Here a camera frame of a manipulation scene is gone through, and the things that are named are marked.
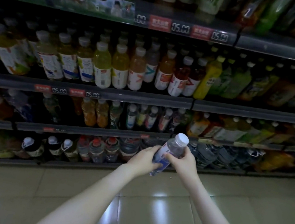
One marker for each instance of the person's left forearm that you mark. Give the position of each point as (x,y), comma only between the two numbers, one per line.
(82,205)

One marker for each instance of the row of tea juice bottles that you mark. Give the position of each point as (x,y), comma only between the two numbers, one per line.
(48,55)

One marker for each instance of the clear water bottle blue label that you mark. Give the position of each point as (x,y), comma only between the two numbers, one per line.
(172,147)

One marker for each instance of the person's left hand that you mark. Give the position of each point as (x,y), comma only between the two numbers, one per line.
(143,163)

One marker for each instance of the pack of orange soda bottles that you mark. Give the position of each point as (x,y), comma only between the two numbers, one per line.
(274,162)

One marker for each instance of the short red black price strip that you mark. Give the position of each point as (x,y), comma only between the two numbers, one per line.
(65,91)

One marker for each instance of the green pictured price label strip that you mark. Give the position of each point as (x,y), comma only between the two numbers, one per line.
(123,11)

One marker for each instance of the yellow bottle yellow-arrow label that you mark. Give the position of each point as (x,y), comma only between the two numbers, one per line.
(120,68)

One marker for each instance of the person's right hand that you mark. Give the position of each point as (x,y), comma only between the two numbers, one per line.
(186,168)

